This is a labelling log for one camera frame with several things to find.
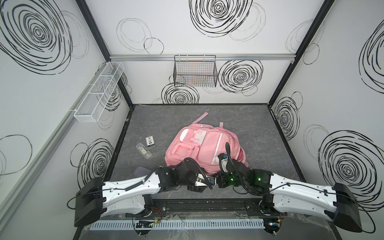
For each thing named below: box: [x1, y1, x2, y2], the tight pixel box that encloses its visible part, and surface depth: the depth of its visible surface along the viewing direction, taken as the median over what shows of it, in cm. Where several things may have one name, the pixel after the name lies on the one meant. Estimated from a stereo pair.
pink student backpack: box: [165, 112, 249, 174], surface depth 88 cm
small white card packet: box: [145, 135, 155, 148], surface depth 101 cm
